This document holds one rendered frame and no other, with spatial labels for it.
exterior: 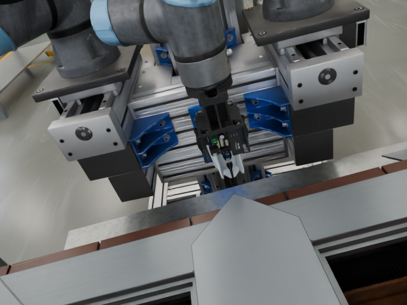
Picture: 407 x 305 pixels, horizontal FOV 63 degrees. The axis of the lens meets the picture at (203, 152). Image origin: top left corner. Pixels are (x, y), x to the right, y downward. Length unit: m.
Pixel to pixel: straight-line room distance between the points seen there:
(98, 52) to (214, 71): 0.40
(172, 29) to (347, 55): 0.36
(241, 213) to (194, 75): 0.25
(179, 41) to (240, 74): 0.36
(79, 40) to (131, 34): 0.31
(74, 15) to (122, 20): 0.30
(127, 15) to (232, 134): 0.22
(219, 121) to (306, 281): 0.25
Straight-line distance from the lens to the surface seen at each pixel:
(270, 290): 0.49
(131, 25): 0.48
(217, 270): 0.52
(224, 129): 0.48
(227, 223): 0.56
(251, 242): 0.53
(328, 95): 0.70
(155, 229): 0.64
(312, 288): 0.49
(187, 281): 0.54
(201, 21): 0.43
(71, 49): 0.79
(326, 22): 0.73
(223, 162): 0.60
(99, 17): 0.52
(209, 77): 0.46
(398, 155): 0.87
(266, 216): 0.56
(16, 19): 0.70
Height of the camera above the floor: 1.28
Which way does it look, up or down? 37 degrees down
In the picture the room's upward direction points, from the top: 17 degrees counter-clockwise
